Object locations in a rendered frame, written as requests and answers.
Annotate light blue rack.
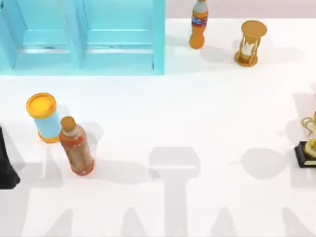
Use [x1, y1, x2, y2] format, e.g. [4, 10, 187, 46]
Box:
[0, 0, 165, 76]

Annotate brown tea bottle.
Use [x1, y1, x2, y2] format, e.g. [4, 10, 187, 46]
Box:
[59, 116, 95, 177]

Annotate wooden hourglass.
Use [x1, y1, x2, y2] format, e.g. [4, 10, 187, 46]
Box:
[234, 20, 268, 68]

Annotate orange soda bottle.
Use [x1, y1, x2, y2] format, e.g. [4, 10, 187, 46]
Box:
[189, 0, 208, 49]

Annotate gold trophy on black base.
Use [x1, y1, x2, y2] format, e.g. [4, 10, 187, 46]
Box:
[294, 111, 316, 168]

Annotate blue can with orange lid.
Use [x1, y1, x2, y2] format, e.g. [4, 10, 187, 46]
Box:
[25, 92, 62, 144]

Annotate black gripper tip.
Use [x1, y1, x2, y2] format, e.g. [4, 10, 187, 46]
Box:
[0, 126, 21, 190]

